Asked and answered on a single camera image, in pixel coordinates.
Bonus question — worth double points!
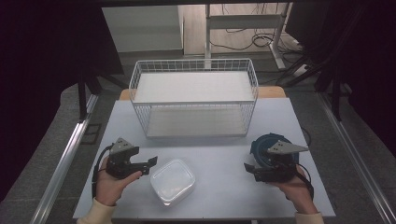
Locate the black floor cables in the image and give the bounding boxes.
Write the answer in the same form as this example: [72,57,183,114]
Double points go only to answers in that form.
[208,29,302,53]

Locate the white desk frame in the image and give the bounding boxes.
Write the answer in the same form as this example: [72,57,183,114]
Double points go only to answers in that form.
[204,3,294,70]

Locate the white wire shelf rack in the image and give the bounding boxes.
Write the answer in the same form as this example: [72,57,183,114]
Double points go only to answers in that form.
[128,58,260,139]

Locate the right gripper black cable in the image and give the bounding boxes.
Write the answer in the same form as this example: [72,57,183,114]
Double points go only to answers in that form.
[294,162,316,201]

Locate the round container with blue lid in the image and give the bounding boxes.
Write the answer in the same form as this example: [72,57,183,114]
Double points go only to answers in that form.
[249,133,301,169]

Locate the black metal stand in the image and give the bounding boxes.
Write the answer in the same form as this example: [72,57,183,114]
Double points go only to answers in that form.
[278,52,353,122]
[77,70,129,123]

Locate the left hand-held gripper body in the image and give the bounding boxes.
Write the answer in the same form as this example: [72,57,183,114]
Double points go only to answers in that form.
[106,137,141,180]

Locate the black cable at table edge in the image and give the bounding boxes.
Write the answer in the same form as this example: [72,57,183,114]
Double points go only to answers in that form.
[300,126,313,147]

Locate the aluminium rail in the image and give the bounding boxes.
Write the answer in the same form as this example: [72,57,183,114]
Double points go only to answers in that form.
[29,92,100,224]
[317,92,396,224]

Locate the person's left hand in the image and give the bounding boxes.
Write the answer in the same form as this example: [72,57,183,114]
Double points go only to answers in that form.
[94,156,143,207]

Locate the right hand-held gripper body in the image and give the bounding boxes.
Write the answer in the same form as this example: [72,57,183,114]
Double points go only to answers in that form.
[253,139,310,184]

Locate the clear rectangular plastic container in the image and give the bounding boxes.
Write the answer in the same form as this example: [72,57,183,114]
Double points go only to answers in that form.
[149,158,197,207]

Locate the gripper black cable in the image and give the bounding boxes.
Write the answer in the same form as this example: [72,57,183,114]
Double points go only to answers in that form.
[294,162,316,201]
[91,144,115,200]

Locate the white power strip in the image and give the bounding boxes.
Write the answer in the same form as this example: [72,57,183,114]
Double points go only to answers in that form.
[291,63,313,77]

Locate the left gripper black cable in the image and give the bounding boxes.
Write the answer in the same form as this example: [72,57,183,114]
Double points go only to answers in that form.
[91,144,115,200]

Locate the person's right hand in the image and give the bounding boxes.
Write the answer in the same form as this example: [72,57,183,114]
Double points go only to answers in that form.
[270,163,319,216]

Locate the black floor frame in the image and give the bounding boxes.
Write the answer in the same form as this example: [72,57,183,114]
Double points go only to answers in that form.
[80,123,103,146]

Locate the white cabinet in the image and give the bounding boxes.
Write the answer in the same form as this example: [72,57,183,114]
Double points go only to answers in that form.
[101,5,185,54]

